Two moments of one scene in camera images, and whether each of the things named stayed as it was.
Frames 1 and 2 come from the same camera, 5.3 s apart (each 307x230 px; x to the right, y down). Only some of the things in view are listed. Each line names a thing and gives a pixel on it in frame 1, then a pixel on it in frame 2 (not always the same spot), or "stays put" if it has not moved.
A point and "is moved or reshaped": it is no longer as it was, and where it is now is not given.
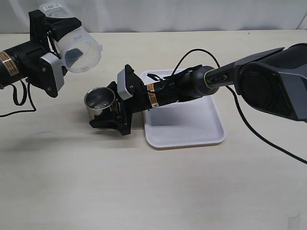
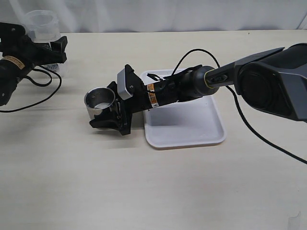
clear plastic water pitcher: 79,51 is moved or reshaped
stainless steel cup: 97,99 stays put
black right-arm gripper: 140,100 stays put
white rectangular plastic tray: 191,121 stays put
